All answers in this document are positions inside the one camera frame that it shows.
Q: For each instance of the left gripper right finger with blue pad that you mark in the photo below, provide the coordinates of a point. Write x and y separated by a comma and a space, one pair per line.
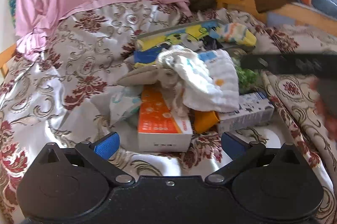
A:
243, 156

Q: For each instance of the teal white packet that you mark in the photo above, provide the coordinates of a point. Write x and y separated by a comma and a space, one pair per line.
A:
124, 102

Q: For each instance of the beige drawstring pouch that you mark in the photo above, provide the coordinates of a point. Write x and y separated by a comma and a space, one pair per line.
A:
168, 80

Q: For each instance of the bag of green pieces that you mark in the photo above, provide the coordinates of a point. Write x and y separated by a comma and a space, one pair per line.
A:
247, 79

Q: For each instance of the wooden side rail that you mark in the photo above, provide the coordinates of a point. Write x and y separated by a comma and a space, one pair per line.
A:
5, 56

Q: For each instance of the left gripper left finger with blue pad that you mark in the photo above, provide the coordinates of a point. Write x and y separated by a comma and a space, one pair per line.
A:
96, 155

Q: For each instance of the white blue speckled box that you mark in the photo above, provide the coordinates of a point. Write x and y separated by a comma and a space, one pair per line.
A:
254, 108

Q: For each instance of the wooden bed frame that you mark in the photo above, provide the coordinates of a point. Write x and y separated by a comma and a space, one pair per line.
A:
299, 13

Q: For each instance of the orange white box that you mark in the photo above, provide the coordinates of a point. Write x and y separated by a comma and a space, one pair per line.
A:
160, 128

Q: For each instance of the white muslin cloth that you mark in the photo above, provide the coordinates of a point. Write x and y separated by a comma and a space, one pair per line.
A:
208, 80

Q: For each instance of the navy striped sock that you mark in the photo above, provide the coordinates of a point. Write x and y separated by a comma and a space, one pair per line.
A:
210, 43

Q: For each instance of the orange cloth item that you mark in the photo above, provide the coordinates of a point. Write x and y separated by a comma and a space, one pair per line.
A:
204, 120

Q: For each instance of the striped yellow orange towel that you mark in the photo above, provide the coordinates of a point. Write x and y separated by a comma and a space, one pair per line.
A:
233, 33

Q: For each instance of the floral beige bedspread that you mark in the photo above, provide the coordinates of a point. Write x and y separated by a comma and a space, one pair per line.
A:
64, 95

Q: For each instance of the grey tray with colourful picture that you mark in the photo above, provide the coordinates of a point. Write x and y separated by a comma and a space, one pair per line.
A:
190, 35

